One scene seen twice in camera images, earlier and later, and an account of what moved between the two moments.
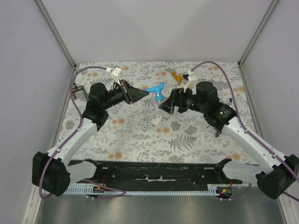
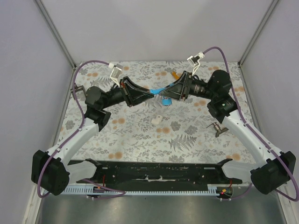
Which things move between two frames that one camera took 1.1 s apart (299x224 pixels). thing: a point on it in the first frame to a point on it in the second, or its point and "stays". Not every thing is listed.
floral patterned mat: [141, 132] stays
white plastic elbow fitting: [156, 121] stays
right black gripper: [176, 99] to [180, 89]
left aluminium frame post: [56, 33] stays
